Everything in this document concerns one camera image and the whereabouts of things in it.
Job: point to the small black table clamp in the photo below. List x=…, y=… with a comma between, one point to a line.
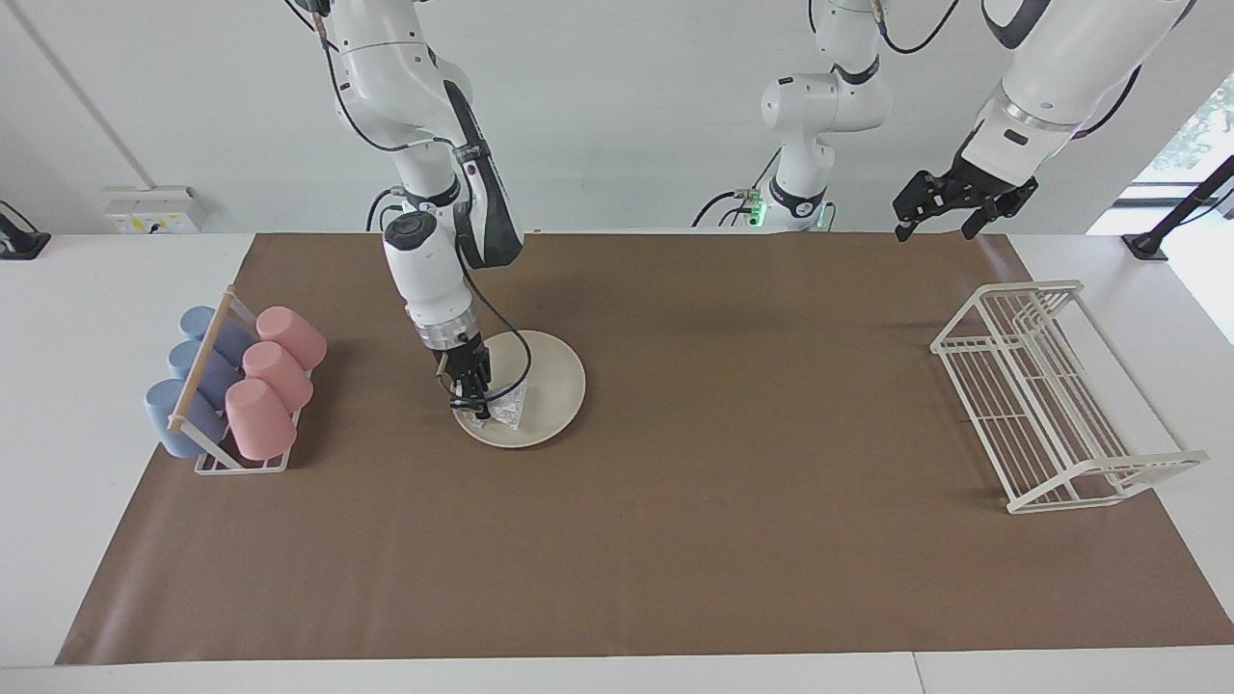
x=19, y=241

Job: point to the cream round plate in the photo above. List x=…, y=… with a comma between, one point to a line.
x=549, y=386

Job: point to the black stand with pole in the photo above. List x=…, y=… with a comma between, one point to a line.
x=1171, y=222

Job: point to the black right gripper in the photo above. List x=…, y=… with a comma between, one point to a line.
x=465, y=359

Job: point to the pink plastic cup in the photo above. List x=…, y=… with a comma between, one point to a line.
x=280, y=376
x=294, y=333
x=260, y=424

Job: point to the blue plastic cup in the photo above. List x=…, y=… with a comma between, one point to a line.
x=207, y=371
x=169, y=414
x=227, y=337

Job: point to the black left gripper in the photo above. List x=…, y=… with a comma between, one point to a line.
x=974, y=178

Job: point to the silver bubble wrap piece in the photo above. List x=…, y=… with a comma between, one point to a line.
x=509, y=410

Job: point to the clear cup holder wooden rod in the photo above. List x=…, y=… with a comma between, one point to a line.
x=201, y=357

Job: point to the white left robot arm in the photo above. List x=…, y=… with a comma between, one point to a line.
x=1070, y=67

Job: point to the brown table mat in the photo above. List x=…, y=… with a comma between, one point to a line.
x=723, y=540

